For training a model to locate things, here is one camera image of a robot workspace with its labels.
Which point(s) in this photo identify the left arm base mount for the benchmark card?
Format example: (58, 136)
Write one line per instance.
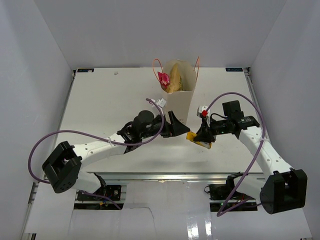
(106, 198)

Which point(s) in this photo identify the black table corner label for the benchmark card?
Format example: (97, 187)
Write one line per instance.
(234, 69)

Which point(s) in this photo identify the yellow snack bar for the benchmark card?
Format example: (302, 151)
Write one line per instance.
(190, 136)

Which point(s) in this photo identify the red snack packet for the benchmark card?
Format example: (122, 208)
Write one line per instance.
(163, 79)

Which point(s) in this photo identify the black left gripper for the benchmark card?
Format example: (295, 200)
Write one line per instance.
(174, 129)

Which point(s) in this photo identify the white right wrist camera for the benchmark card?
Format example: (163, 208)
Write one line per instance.
(204, 113)

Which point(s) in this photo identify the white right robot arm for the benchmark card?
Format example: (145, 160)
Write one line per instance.
(284, 188)

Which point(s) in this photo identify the beige paper gift bag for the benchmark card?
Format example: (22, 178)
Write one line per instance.
(179, 101)

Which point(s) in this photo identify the brown kraft chips bag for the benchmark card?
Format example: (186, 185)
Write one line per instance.
(175, 80)

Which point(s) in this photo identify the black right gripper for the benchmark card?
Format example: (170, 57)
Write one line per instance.
(204, 135)

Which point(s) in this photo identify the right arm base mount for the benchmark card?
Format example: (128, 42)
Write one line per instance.
(218, 193)

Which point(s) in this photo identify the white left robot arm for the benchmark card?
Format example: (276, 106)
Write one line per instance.
(64, 166)

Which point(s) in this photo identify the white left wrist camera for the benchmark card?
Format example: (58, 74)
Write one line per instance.
(161, 103)

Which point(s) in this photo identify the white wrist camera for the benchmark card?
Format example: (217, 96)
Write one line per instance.
(204, 113)
(161, 103)

